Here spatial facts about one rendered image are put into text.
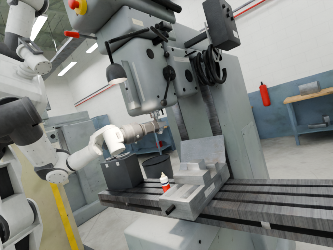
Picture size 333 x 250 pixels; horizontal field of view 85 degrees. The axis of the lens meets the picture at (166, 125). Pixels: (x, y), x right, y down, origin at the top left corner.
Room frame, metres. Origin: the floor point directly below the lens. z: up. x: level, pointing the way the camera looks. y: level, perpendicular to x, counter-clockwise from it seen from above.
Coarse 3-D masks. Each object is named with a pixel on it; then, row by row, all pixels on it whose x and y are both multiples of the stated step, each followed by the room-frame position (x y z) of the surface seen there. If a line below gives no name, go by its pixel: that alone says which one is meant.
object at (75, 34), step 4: (64, 32) 0.75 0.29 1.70; (68, 32) 0.75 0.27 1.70; (72, 32) 0.76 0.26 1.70; (76, 32) 0.77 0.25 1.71; (68, 36) 0.76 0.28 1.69; (72, 36) 0.77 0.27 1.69; (76, 36) 0.77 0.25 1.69; (80, 36) 0.79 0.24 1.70; (84, 36) 0.80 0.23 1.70; (88, 36) 0.82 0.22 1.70; (92, 36) 0.84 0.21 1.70
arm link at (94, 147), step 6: (108, 126) 0.75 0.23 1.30; (114, 126) 0.77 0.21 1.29; (96, 132) 0.76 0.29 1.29; (102, 132) 0.75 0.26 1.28; (90, 138) 0.76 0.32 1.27; (96, 138) 0.76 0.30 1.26; (102, 138) 0.80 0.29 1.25; (90, 144) 0.75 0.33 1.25; (96, 144) 0.78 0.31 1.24; (102, 144) 0.81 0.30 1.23; (90, 150) 0.74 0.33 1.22; (96, 150) 0.75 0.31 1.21; (102, 150) 0.80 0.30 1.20; (96, 156) 0.76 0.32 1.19
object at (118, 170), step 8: (112, 160) 1.14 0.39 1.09; (120, 160) 1.09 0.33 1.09; (128, 160) 1.10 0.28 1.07; (136, 160) 1.16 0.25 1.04; (104, 168) 1.16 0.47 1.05; (112, 168) 1.13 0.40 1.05; (120, 168) 1.10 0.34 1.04; (128, 168) 1.08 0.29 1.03; (136, 168) 1.14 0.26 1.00; (104, 176) 1.18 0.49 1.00; (112, 176) 1.14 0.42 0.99; (120, 176) 1.11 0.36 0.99; (128, 176) 1.08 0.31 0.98; (136, 176) 1.12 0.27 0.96; (112, 184) 1.15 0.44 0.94; (120, 184) 1.12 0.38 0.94; (128, 184) 1.08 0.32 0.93; (136, 184) 1.10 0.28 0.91
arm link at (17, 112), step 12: (0, 108) 0.55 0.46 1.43; (12, 108) 0.56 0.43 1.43; (24, 108) 0.57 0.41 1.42; (0, 120) 0.54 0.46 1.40; (12, 120) 0.55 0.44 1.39; (24, 120) 0.57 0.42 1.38; (0, 132) 0.54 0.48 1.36; (12, 132) 0.57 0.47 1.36; (24, 132) 0.59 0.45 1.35; (36, 132) 0.62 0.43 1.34; (24, 144) 0.61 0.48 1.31
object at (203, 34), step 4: (204, 32) 0.96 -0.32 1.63; (196, 36) 0.99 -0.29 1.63; (200, 36) 0.98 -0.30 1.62; (204, 36) 0.96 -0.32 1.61; (192, 40) 1.01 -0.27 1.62; (196, 40) 0.99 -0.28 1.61; (200, 40) 0.99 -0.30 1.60; (184, 44) 1.04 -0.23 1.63; (188, 44) 1.03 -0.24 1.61; (192, 44) 1.02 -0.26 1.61
